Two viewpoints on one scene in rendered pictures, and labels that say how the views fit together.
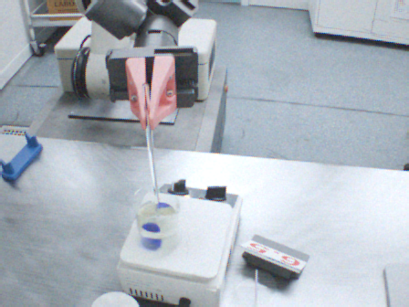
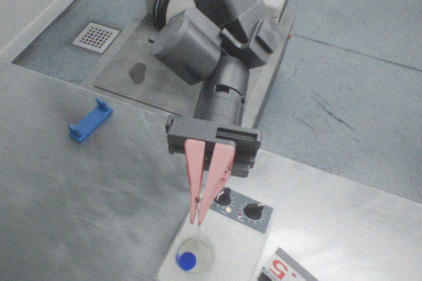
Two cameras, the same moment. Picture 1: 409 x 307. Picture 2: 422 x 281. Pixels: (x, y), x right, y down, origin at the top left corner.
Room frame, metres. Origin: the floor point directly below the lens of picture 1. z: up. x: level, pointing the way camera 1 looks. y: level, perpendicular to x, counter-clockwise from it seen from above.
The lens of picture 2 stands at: (0.23, 0.03, 1.32)
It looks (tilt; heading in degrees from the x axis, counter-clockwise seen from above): 58 degrees down; 10
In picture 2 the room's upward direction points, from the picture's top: 4 degrees clockwise
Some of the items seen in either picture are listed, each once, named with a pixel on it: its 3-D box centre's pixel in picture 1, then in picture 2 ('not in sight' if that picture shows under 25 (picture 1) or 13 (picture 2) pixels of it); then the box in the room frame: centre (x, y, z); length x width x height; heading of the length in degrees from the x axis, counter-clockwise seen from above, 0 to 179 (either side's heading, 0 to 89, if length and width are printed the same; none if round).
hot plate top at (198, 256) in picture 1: (178, 233); (211, 258); (0.34, 0.03, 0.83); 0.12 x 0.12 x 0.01; 78
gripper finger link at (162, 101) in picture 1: (141, 98); (195, 178); (0.37, 0.07, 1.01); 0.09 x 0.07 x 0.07; 3
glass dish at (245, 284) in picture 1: (255, 290); not in sight; (0.30, -0.07, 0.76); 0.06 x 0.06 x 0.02
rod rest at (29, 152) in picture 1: (20, 154); (90, 118); (0.56, 0.34, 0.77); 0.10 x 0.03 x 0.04; 161
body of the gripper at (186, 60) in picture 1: (153, 64); (216, 124); (0.44, 0.06, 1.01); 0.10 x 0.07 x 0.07; 93
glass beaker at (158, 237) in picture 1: (160, 221); (196, 259); (0.32, 0.05, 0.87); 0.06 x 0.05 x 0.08; 67
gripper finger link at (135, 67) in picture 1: (160, 97); (213, 181); (0.37, 0.05, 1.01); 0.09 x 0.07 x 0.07; 3
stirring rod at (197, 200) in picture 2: (152, 164); (197, 231); (0.34, 0.05, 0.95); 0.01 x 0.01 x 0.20; 2
